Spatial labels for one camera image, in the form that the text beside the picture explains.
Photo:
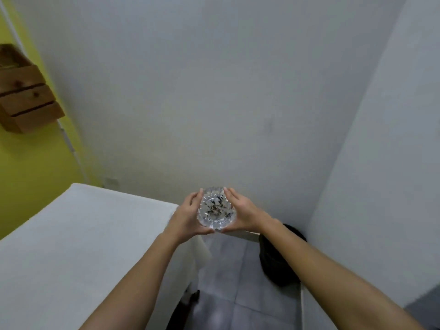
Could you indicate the person's right hand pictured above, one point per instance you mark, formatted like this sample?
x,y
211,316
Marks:
x,y
245,213

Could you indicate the person's left hand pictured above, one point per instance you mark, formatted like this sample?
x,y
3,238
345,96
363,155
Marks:
x,y
185,216

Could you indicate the person's right thumb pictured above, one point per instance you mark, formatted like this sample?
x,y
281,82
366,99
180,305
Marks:
x,y
228,228

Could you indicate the person's left thumb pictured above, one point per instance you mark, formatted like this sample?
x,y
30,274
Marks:
x,y
204,230

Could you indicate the clear cut-glass ashtray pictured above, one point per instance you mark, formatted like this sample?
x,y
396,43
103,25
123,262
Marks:
x,y
216,209

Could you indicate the person's right forearm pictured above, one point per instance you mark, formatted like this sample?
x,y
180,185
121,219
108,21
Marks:
x,y
330,278

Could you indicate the person's left forearm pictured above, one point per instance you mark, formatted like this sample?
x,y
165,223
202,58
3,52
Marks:
x,y
137,281

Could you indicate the ash and cigarette debris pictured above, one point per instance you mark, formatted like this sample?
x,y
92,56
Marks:
x,y
216,206

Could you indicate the black trash bin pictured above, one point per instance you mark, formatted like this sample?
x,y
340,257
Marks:
x,y
278,261

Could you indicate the white tablecloth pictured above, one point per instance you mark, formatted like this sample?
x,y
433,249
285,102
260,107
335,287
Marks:
x,y
86,250

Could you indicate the wooden wall shelf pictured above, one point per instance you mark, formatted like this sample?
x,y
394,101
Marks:
x,y
24,92

